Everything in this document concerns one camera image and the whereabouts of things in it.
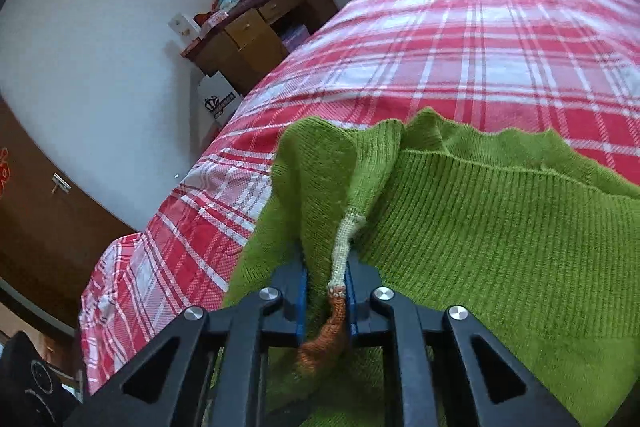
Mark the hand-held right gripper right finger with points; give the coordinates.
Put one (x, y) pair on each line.
(348, 302)

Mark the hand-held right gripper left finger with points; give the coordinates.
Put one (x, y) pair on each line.
(301, 307)

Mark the green orange striped knit sweater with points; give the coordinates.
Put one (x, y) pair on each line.
(475, 232)

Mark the brown wooden door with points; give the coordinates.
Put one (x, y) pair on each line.
(45, 232)

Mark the white paper shopping bag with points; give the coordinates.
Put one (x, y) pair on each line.
(217, 99)

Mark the bed with red plaid sheet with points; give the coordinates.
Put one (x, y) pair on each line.
(450, 57)

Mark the stacked boxes in desk shelf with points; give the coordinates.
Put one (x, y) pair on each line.
(294, 38)

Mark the brown wooden desk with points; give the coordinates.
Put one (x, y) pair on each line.
(250, 42)

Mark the red flat box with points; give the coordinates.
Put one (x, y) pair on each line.
(212, 19)

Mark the white upright card box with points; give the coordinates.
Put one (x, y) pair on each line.
(184, 29)

